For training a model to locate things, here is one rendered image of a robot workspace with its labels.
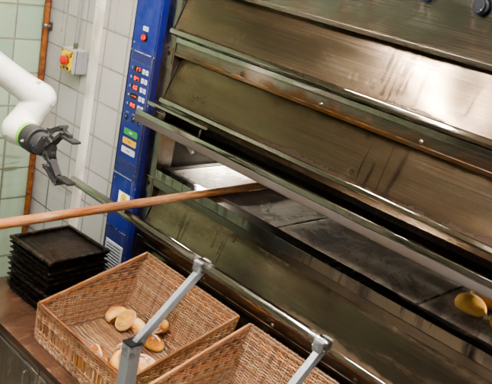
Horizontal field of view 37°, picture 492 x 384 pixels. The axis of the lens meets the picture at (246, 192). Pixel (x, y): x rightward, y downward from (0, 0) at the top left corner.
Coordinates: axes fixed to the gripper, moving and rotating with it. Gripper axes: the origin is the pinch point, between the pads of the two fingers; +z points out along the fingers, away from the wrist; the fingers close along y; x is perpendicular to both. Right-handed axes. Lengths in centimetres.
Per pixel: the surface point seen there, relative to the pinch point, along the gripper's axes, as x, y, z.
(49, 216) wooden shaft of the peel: 10.7, 13.6, 7.7
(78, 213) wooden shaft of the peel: 0.9, 13.9, 7.7
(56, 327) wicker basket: -5, 63, -5
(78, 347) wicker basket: -6, 63, 9
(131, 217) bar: -17.8, 16.4, 10.6
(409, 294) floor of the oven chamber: -64, 15, 89
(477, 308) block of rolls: -72, 12, 107
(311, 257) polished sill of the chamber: -55, 16, 58
